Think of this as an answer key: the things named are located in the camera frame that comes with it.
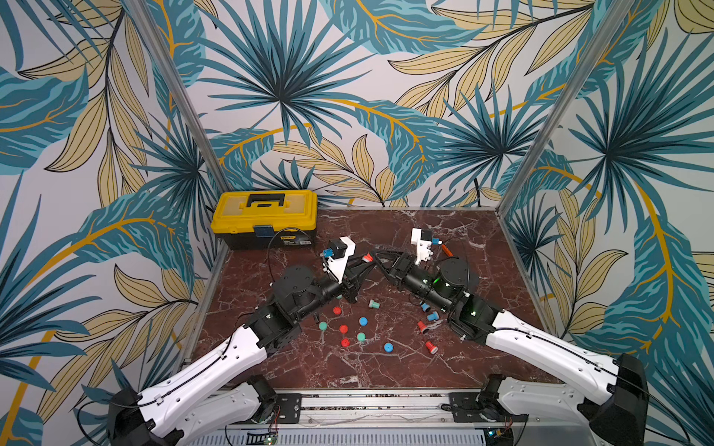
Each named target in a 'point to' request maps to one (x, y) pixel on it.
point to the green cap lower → (361, 336)
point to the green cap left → (323, 325)
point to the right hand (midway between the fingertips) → (369, 254)
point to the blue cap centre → (363, 321)
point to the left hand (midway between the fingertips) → (369, 263)
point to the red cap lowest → (345, 342)
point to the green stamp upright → (374, 304)
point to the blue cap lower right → (388, 347)
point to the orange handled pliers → (447, 251)
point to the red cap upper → (337, 310)
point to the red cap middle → (344, 328)
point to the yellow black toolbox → (259, 219)
